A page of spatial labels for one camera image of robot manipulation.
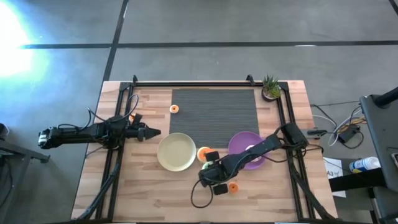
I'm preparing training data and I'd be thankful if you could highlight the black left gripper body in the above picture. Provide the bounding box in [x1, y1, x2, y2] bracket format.
[124, 126, 147, 141]

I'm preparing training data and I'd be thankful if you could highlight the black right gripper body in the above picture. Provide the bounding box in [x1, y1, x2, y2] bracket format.
[198, 157, 236, 187]

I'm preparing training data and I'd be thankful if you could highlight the pale yellow round plate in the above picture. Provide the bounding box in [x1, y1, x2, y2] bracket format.
[157, 132, 197, 172]

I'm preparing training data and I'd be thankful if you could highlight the purple round plate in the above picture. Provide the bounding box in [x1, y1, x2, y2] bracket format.
[228, 131, 268, 170]

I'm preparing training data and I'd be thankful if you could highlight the dark grey ribbed placemat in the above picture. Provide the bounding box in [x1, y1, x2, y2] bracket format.
[169, 89, 260, 149]

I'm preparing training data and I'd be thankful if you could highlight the small potted succulent plant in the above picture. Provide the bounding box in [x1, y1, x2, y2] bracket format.
[261, 73, 283, 103]

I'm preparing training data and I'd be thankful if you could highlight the black table clamp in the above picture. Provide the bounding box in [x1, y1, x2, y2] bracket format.
[306, 129, 327, 138]

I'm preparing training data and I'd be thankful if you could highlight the white paper sheet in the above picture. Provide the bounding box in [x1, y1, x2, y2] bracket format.
[323, 157, 346, 198]

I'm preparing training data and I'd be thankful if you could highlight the black metal stand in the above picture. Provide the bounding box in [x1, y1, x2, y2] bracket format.
[0, 123, 50, 224]

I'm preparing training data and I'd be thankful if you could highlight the black crossbar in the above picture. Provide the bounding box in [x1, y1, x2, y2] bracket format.
[328, 167, 386, 192]

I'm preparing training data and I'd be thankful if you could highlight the black power adapter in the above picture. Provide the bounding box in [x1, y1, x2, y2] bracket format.
[338, 124, 361, 144]

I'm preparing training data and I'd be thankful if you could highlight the white blue spray can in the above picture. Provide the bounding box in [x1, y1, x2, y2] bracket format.
[349, 156, 382, 174]

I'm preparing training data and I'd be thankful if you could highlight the grey metal cart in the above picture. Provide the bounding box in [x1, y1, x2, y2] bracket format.
[359, 93, 398, 194]

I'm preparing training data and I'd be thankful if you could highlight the black pole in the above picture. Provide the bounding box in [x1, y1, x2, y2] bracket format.
[373, 86, 398, 108]

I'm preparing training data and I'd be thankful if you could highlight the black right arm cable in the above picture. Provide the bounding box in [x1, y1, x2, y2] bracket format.
[190, 152, 249, 208]

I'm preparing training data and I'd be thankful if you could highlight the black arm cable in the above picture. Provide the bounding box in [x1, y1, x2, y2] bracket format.
[86, 93, 140, 124]
[190, 152, 249, 208]

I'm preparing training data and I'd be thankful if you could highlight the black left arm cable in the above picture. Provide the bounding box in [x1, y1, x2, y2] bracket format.
[86, 93, 140, 124]

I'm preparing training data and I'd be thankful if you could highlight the black aluminium table frame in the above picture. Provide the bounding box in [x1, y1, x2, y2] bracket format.
[76, 74, 336, 223]

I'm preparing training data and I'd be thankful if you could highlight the black floor cable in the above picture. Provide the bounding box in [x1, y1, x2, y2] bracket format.
[310, 100, 361, 125]

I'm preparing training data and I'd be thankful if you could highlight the white floor cable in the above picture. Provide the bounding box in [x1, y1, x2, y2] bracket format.
[312, 114, 363, 147]

